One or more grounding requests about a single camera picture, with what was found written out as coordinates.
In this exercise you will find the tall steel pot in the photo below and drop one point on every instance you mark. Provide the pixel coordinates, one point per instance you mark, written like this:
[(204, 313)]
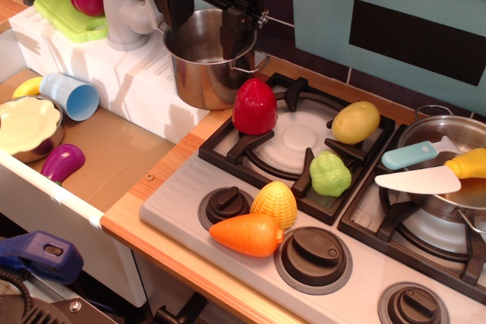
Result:
[(203, 78)]

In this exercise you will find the yellow toy potato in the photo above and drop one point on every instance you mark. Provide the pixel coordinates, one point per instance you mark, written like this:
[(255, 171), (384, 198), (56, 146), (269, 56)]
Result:
[(356, 122)]

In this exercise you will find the grey toy faucet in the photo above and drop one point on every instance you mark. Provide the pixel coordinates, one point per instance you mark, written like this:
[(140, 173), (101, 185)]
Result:
[(130, 22)]

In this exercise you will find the white toy sink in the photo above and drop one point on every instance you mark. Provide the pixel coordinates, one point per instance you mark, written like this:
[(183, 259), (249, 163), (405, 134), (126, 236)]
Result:
[(139, 117)]

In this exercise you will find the green cutting board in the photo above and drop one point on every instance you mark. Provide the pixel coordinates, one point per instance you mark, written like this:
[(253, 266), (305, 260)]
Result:
[(74, 25)]

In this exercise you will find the light blue plastic cup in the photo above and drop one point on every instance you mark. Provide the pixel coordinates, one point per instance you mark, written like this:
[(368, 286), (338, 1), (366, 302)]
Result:
[(79, 100)]

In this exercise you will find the left black burner grate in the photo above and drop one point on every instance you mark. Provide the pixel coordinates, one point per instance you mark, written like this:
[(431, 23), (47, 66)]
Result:
[(302, 132)]

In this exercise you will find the black burner grate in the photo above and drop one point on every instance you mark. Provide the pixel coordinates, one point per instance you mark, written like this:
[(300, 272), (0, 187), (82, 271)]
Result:
[(302, 132), (391, 223)]

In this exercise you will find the left stove knob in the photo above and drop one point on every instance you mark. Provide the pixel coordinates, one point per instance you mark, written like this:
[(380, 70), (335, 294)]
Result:
[(223, 203)]

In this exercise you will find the stove knob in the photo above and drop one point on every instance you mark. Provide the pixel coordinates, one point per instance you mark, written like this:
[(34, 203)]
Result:
[(313, 261), (223, 203), (411, 303)]

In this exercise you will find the yellow toy banana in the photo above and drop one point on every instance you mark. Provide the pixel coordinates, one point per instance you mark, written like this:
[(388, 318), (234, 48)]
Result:
[(28, 88)]

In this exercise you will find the yellow toy corn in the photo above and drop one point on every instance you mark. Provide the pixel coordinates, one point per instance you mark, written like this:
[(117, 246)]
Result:
[(277, 200)]

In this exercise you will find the purple toy eggplant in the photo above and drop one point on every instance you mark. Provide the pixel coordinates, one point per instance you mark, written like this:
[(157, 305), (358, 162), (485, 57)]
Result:
[(62, 162)]

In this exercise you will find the green toy lettuce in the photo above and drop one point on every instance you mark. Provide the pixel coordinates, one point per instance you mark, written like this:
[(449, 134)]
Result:
[(329, 175)]

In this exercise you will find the cream scalloped plate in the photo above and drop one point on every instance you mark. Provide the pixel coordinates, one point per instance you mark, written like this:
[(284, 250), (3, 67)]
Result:
[(24, 124)]

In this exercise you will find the teal cabinet panel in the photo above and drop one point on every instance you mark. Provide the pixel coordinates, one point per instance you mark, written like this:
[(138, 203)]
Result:
[(434, 47)]

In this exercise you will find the orange toy carrot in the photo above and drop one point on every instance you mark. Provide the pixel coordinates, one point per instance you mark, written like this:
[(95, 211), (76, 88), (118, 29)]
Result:
[(255, 234)]

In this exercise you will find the shallow steel pan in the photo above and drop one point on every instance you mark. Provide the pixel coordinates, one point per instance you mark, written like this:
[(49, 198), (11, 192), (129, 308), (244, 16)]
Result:
[(468, 204)]

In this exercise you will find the middle stove knob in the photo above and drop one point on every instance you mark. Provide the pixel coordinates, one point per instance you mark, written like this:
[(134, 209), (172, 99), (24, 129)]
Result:
[(313, 261)]

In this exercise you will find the grey toy stove top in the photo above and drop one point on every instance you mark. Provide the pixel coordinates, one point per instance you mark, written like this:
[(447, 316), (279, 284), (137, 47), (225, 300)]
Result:
[(173, 209)]

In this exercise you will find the blue clamp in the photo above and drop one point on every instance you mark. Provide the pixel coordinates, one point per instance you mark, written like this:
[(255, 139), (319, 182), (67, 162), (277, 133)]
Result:
[(44, 255)]

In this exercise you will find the right stove knob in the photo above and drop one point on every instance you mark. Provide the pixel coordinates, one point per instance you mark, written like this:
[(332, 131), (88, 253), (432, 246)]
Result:
[(411, 303)]

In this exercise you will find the right black burner grate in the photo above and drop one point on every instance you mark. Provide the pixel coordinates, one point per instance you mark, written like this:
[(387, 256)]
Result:
[(391, 223)]

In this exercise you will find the white toy knife yellow handle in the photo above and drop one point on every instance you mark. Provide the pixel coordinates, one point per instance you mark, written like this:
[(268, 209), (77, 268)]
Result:
[(446, 178)]

